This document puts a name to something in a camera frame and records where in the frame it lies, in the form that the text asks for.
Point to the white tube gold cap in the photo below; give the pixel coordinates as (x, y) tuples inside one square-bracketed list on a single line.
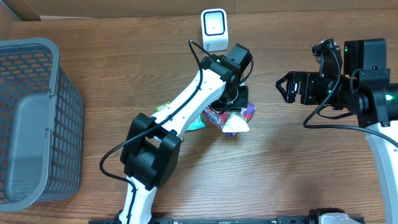
[(235, 124)]

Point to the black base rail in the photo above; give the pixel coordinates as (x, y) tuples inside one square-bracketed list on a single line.
[(278, 220)]

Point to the white barcode scanner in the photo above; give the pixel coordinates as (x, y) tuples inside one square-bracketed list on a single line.
[(214, 29)]

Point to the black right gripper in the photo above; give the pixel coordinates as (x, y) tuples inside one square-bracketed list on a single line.
[(306, 79)]

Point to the green noodle snack pack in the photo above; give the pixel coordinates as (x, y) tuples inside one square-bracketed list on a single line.
[(162, 106)]

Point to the teal wet wipes pack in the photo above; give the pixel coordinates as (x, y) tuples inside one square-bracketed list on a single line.
[(197, 123)]

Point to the red purple snack package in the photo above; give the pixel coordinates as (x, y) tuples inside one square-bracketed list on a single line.
[(219, 119)]

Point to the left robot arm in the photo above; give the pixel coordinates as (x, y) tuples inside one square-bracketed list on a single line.
[(151, 151)]

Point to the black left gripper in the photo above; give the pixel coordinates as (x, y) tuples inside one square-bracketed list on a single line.
[(236, 104)]

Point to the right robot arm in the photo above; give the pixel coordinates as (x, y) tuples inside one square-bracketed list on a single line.
[(354, 77)]

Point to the grey plastic basket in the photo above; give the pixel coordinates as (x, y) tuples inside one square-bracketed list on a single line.
[(42, 125)]

